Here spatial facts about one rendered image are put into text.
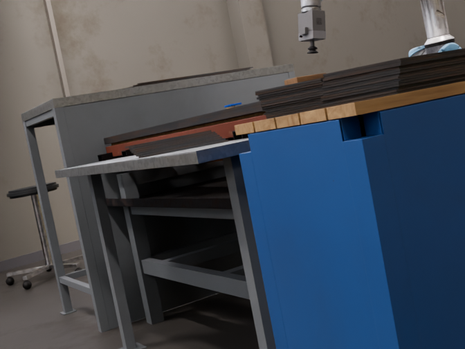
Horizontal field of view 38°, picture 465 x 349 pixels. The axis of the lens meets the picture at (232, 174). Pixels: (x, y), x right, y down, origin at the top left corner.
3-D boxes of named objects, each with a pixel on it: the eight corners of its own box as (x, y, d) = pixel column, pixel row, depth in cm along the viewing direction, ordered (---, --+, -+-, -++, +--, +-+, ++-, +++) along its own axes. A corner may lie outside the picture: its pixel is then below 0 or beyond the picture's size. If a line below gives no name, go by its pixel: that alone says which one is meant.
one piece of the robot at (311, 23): (290, 3, 250) (291, 47, 251) (305, -2, 242) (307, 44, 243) (310, 5, 255) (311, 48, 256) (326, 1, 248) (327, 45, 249)
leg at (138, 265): (151, 324, 294) (121, 174, 289) (147, 322, 299) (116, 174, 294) (164, 320, 297) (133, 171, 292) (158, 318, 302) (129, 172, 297)
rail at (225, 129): (325, 122, 162) (320, 98, 162) (107, 157, 297) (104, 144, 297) (353, 116, 167) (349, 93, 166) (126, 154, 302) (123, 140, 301)
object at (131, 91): (54, 108, 289) (52, 98, 289) (22, 122, 341) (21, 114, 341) (294, 70, 353) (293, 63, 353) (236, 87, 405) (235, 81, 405)
